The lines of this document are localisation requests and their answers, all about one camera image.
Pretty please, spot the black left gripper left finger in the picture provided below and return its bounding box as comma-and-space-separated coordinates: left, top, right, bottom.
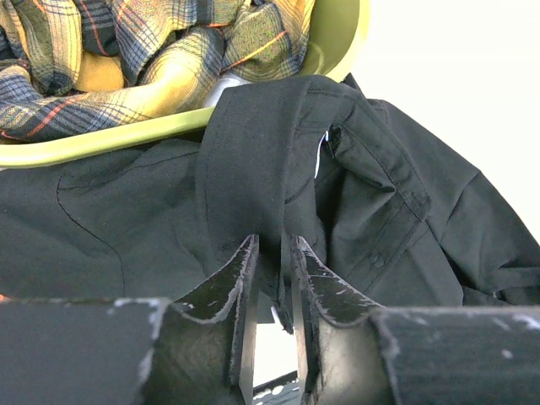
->
1, 235, 259, 404

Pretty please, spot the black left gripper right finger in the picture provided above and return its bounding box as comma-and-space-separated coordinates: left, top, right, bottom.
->
290, 237, 539, 404

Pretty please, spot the black garment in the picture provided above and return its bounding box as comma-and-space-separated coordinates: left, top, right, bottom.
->
1, 76, 539, 319

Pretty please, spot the yellow plaid shirt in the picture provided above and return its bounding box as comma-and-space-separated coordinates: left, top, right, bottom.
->
1, 1, 315, 143

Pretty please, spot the white collared shirt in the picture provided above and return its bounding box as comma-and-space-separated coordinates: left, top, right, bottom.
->
202, 73, 250, 108

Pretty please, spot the green plastic basket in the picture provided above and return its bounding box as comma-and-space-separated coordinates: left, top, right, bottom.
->
1, 0, 371, 170

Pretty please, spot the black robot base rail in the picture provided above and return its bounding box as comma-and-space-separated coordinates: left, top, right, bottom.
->
252, 371, 301, 405

